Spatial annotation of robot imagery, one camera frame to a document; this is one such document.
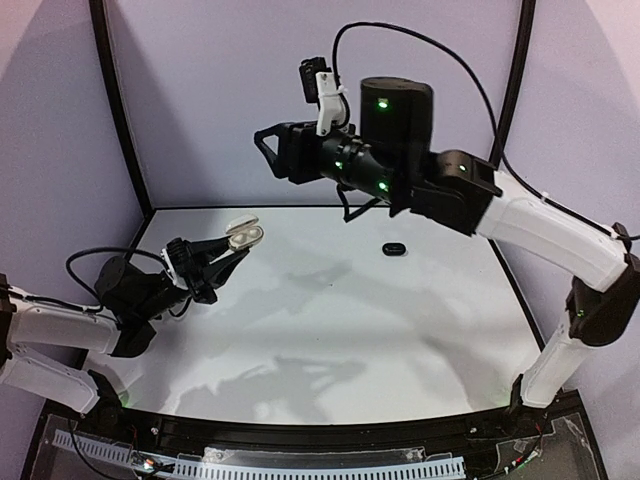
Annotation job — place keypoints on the white slotted cable duct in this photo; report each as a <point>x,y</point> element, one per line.
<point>219,463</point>

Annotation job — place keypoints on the black frame post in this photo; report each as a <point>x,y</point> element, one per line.
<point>106,58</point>
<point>515,78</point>

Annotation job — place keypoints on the black earbud charging case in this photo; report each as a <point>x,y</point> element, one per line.
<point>394,249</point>

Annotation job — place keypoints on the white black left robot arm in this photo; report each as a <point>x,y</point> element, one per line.
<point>120,326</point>

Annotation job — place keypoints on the black right frame post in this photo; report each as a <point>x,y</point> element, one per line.
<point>515,78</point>

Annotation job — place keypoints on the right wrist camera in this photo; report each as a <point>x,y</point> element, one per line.
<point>320,87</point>

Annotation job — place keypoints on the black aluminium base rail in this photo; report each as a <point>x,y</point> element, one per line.
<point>565,435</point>

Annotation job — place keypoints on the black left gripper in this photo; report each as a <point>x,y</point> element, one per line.
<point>195,273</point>

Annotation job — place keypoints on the black left frame post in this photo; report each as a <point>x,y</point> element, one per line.
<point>106,58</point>

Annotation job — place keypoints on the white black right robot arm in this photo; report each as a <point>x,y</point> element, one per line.
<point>388,156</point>

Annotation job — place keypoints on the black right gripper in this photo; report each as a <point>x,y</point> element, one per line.
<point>297,153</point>

